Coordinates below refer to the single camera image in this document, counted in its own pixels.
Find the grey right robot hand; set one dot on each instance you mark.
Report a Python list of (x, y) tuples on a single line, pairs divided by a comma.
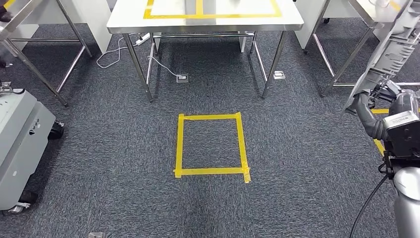
[(361, 111)]

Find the grey plastic wheel hubcap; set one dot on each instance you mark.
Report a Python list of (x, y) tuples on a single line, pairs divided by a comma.
[(390, 56)]

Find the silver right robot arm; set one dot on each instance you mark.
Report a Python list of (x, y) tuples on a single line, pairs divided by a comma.
[(408, 203)]

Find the yellow tape on workbench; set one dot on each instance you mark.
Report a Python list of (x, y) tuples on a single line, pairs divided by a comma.
[(199, 8)]

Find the steel workbench table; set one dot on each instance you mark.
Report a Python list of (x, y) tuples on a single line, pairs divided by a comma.
[(131, 19)]

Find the yellow floor tape square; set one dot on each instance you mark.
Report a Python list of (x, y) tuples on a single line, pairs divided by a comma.
[(380, 111), (178, 144)]

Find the steel floor socket plate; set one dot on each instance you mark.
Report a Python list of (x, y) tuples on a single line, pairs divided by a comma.
[(279, 75), (182, 78)]

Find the white block desk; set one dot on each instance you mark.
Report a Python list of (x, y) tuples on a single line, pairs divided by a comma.
[(95, 23), (308, 19)]

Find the white power strip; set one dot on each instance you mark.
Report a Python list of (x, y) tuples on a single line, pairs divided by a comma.
[(142, 39)]

